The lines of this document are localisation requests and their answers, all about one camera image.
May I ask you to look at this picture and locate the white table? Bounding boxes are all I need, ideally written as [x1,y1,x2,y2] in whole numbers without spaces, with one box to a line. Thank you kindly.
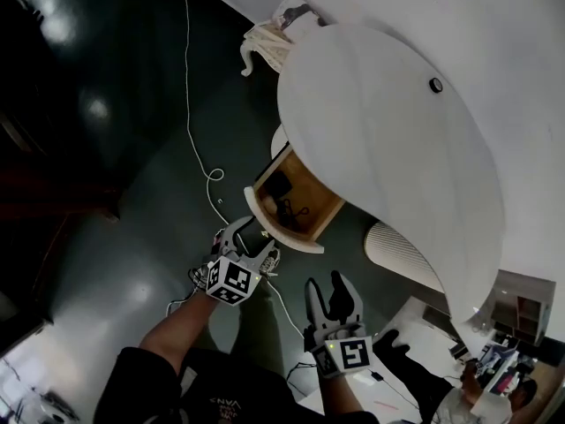
[295,296,469,424]

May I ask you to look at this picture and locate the person's grey sneaker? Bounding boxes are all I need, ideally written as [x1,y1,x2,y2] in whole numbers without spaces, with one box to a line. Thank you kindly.
[259,247,283,278]

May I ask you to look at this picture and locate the person's black shirt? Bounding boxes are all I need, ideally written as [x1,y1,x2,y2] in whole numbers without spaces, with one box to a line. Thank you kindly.
[92,345,398,424]

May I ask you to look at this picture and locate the large white wooden drawer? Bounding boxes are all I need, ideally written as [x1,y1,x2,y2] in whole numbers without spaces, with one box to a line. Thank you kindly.
[243,141,347,254]

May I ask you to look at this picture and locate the white cabinet with drawer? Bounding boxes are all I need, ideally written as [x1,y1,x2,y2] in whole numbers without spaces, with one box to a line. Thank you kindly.
[276,21,505,326]

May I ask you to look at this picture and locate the black coiled cable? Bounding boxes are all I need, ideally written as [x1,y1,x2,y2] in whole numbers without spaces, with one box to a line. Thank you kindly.
[276,199,311,229]

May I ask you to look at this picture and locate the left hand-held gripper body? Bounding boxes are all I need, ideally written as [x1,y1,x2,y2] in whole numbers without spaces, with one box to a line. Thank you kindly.
[205,245,262,308]

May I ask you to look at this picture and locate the person's right forearm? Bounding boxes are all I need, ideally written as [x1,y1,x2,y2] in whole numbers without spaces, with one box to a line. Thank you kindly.
[316,368,368,424]

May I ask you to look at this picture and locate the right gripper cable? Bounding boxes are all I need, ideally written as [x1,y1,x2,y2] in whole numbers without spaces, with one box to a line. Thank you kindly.
[285,360,320,390]

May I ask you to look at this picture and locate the white ribbed table leg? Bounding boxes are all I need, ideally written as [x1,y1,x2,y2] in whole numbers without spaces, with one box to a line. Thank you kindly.
[364,220,448,295]

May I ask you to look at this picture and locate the person's olive trouser leg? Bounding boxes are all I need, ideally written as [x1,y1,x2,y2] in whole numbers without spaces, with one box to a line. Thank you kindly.
[207,276,289,373]

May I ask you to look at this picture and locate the black box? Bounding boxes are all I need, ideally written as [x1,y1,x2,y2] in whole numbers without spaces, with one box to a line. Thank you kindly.
[264,170,292,199]

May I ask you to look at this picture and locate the person's left forearm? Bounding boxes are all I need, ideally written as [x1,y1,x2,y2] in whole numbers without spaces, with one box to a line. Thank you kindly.
[139,291,222,377]

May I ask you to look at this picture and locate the cluttered work desk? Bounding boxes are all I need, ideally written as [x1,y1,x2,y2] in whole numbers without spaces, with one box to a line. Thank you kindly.
[458,337,554,398]

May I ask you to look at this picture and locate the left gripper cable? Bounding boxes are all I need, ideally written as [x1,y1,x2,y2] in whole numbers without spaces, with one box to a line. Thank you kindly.
[166,262,213,318]

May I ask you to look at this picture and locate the cream cloth bag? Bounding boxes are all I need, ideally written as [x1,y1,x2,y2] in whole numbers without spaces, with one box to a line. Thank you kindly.
[239,21,293,78]

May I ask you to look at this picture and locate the white floor cable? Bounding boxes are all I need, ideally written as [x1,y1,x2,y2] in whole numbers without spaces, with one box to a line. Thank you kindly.
[183,0,305,339]

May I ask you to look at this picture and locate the leaning printed picture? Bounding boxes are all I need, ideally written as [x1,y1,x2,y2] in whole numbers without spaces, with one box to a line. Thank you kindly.
[270,0,328,33]

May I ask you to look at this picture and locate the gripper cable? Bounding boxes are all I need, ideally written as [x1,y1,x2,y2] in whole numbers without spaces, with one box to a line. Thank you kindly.
[285,360,320,390]
[166,262,213,318]

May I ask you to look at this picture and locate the white open shelf cabinet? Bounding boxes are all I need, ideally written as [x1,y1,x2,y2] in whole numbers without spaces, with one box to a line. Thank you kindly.
[488,269,557,348]

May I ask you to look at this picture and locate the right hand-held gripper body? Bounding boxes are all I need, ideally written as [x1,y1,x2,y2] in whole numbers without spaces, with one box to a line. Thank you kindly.
[303,322,373,379]

